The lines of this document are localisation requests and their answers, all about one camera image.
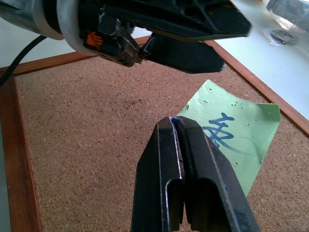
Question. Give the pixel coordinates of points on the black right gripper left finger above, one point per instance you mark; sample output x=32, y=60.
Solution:
x=157, y=174

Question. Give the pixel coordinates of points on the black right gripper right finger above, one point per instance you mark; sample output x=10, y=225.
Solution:
x=212, y=183

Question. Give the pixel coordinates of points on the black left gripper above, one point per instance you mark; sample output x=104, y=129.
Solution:
x=111, y=41

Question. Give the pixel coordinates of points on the blue pushpin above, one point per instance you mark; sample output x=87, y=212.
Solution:
x=173, y=120

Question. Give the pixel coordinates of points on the green paper note blue writing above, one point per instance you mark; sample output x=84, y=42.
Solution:
x=251, y=125

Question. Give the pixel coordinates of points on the clear plastic box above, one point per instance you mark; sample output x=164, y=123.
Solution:
x=289, y=12

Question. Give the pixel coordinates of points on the clear packet with dark disc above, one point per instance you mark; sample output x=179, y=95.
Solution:
x=283, y=37

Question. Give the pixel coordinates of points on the cork board wooden frame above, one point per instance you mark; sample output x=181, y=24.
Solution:
x=84, y=125

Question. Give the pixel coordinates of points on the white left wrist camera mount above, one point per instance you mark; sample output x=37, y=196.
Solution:
x=72, y=29

